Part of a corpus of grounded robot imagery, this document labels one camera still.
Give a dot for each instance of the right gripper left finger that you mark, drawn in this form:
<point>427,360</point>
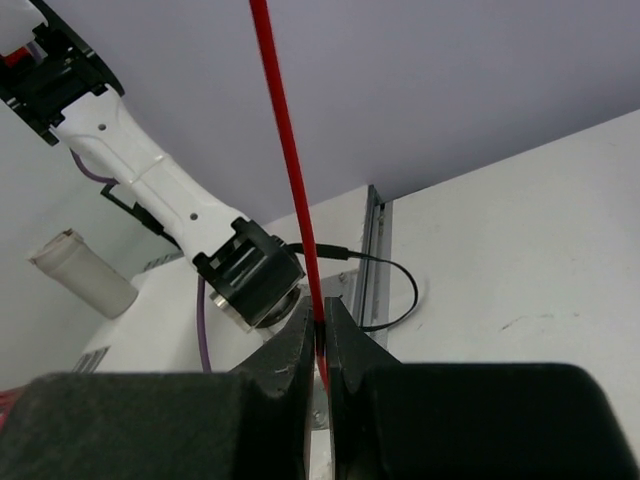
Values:
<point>252,422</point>

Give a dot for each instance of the aluminium mounting rail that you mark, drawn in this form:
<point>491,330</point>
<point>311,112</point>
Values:
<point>373,287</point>

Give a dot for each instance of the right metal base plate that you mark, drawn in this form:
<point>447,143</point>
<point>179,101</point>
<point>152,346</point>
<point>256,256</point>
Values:
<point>342,286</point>

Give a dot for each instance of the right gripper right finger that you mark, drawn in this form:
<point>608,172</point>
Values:
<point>395,420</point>

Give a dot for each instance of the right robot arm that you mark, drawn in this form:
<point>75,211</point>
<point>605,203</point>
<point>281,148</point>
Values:
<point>61,88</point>

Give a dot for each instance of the white cylindrical tube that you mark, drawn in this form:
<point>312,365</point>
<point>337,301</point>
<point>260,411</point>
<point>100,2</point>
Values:
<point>68,260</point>

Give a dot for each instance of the red black headphones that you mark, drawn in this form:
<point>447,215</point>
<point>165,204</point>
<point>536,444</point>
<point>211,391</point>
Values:
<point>266,43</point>

